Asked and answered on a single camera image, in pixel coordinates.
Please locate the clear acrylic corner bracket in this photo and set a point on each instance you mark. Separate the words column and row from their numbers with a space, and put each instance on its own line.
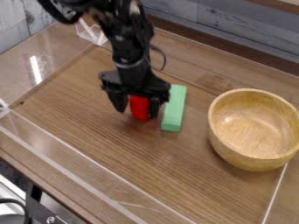
column 91, row 33

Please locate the wooden bowl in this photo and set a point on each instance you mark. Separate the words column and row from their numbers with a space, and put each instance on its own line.
column 253, row 129

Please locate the red plush strawberry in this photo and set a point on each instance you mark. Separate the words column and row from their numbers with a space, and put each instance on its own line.
column 139, row 105

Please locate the green foam block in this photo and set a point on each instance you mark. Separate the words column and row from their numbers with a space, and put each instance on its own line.
column 173, row 109

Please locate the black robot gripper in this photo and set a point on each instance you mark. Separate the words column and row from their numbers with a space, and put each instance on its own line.
column 124, row 82

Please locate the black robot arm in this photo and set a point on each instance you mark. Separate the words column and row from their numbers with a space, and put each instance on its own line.
column 124, row 24

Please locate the clear acrylic front barrier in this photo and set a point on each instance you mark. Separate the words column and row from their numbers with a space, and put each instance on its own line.
column 81, row 184

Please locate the black metal table frame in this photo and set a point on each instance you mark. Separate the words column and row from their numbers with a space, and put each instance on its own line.
column 45, row 210

